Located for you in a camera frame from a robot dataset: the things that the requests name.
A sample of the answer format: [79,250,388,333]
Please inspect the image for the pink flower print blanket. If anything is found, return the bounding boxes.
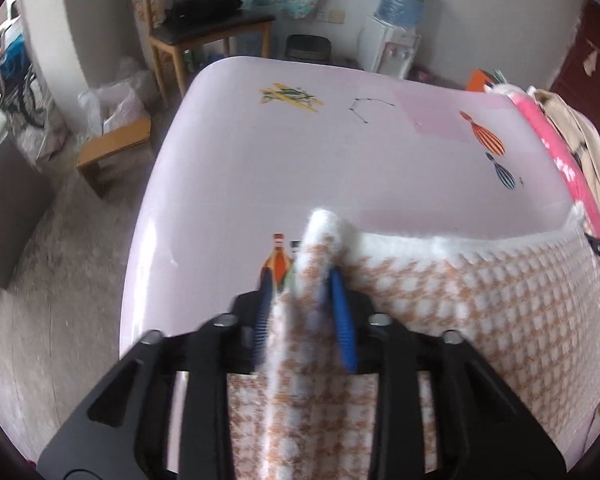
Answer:
[490,85,600,241]

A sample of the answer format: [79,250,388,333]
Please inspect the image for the wooden stool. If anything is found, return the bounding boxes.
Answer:
[76,115,153,197]

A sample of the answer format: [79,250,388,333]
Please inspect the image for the dark grey cabinet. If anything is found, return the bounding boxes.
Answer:
[0,149,47,291]

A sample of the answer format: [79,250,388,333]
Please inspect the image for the bed with pink printed sheet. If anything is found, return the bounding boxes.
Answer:
[120,55,600,476]

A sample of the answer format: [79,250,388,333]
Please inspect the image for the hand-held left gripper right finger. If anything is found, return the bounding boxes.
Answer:
[329,270,567,480]

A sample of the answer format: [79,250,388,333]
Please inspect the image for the beige white checked sweater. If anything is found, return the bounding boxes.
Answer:
[227,207,600,480]

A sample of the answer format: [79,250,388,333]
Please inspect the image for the brown door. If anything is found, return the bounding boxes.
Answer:
[550,0,600,131]

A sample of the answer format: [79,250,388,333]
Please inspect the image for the beige clothes pile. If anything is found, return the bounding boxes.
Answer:
[527,87,600,233]

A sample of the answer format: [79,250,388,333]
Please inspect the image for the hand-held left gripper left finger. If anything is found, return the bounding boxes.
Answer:
[36,267,276,480]

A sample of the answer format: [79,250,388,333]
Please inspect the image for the orange bag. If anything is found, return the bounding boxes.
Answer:
[467,69,506,94]

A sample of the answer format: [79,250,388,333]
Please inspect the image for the white water dispenser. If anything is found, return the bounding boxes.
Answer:
[357,15,422,79]

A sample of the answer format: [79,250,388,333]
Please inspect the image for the black bag on chair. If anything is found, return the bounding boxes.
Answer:
[165,0,244,26]

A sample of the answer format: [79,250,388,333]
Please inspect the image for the black trash bin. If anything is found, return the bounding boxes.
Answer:
[285,35,334,64]

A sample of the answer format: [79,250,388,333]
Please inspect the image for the wooden chair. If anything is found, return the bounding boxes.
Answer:
[135,0,276,107]

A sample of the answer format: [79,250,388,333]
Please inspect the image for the clear plastic bag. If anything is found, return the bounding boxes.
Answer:
[77,59,152,137]

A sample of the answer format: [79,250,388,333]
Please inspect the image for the bicycle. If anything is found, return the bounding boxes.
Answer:
[0,35,57,132]

